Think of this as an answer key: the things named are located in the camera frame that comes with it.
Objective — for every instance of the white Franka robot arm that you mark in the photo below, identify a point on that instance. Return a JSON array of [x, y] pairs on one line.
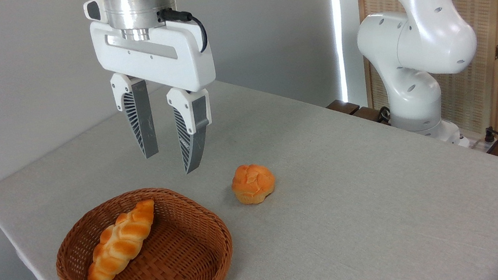
[[430, 33]]

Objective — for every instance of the long braided bread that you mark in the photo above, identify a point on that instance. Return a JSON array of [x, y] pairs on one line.
[[119, 243]]

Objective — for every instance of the brown wicker basket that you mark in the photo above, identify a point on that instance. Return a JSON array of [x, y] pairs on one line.
[[175, 274]]

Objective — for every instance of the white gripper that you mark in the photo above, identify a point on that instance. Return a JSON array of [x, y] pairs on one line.
[[158, 59]]

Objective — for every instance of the white vertical light strip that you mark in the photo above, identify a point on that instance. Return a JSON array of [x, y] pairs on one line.
[[344, 22]]

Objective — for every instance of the round bread bun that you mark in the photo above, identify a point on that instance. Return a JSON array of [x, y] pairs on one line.
[[253, 184]]

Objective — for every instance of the dark brown wooden block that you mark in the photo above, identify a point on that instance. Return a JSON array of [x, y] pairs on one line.
[[368, 113], [343, 106]]

